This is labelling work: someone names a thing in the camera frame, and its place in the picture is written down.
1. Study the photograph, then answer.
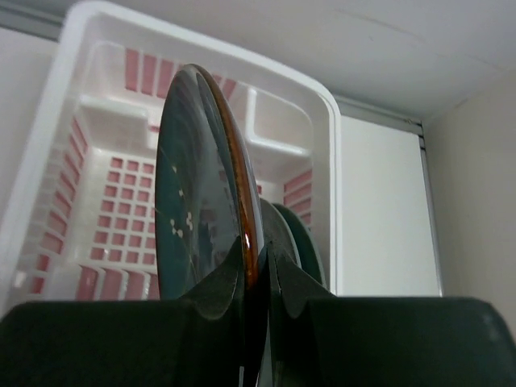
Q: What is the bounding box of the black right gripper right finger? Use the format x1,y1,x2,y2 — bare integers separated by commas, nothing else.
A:
257,245,515,386

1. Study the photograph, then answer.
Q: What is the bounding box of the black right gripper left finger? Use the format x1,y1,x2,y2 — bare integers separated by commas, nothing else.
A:
1,237,252,386

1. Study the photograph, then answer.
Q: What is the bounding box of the grey-green plate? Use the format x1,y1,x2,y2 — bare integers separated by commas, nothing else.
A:
273,203,328,289
259,198,300,276

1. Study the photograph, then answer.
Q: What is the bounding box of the dark teal speckled plate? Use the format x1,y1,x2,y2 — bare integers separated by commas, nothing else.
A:
155,64,265,300

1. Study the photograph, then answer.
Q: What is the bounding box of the white pink dish rack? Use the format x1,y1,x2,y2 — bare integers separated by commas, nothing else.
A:
1,1,340,308

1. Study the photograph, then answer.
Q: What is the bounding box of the aluminium frame rail right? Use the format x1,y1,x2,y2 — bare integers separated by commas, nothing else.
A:
335,98,443,297

